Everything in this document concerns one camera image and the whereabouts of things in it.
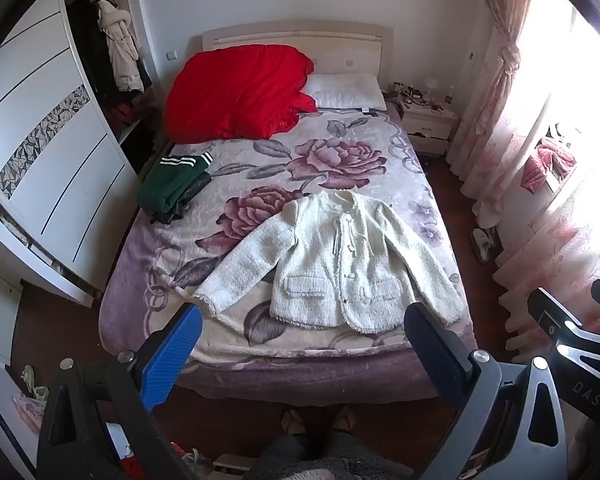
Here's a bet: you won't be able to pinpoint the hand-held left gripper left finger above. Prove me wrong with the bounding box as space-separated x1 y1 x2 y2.
36 304 203 480

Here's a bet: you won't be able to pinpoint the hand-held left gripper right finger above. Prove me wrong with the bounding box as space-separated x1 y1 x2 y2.
404 302 567 480

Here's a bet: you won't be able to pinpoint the clothes on wardrobe shelf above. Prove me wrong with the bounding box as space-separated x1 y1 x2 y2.
67 0 153 111

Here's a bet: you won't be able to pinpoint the sheer floral curtain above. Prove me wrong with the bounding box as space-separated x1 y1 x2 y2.
495 5 600 366

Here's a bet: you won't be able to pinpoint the pair of pale slippers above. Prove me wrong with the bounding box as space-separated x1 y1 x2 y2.
471 227 503 263

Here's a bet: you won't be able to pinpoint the pink garment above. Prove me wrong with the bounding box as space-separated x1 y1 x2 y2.
524 137 577 195

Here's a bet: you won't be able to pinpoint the pale green shoes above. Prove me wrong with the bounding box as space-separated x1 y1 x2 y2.
21 364 50 402

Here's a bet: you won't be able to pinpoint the person's legs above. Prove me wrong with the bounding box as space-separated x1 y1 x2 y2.
240 404 416 480

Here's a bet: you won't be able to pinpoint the pink cloth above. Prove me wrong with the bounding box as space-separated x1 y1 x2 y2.
12 392 46 433

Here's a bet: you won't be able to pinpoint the green white-striped pants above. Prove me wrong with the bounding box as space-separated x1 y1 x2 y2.
136 152 213 212

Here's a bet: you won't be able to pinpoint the black garment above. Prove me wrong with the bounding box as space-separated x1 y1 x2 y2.
150 172 213 226

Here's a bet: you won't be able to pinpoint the white nightstand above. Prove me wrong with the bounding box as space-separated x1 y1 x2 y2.
396 97 460 157

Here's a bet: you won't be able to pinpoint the floral purple blanket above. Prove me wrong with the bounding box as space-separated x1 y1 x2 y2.
98 110 478 403

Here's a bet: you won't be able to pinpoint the pink floral curtain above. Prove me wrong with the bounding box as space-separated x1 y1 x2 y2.
447 0 538 231

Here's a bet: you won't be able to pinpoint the cluster of small toiletries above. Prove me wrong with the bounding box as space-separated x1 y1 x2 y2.
384 80 458 111

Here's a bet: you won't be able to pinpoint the red garment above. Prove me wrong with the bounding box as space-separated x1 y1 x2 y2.
165 44 318 143

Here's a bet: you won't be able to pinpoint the white pillow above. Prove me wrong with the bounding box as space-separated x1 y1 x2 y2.
300 72 388 112

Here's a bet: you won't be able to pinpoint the beige hanging coat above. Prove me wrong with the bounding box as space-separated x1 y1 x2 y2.
97 0 145 93

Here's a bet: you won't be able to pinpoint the white wooden bed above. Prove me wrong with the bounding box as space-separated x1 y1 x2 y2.
98 20 478 403

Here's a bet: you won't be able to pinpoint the white wardrobe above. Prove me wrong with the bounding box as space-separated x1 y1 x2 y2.
0 0 156 311

